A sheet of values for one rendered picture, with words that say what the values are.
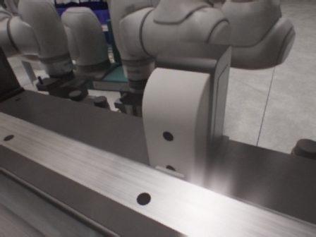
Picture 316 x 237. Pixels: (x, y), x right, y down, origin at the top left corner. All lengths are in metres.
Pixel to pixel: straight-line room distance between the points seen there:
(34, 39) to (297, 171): 0.65
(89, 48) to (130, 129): 0.65
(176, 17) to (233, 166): 0.27
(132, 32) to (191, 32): 0.15
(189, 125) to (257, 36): 0.49
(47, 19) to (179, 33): 0.39
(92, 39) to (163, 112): 0.79
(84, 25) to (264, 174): 0.83
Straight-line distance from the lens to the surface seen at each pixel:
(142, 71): 0.55
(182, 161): 0.21
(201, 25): 0.39
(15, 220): 0.26
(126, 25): 0.50
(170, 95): 0.18
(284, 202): 0.26
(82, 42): 0.95
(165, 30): 0.42
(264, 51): 0.65
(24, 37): 0.70
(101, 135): 0.34
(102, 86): 0.97
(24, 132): 0.18
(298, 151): 0.33
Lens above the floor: 1.08
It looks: 34 degrees down
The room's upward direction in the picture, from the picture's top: 6 degrees counter-clockwise
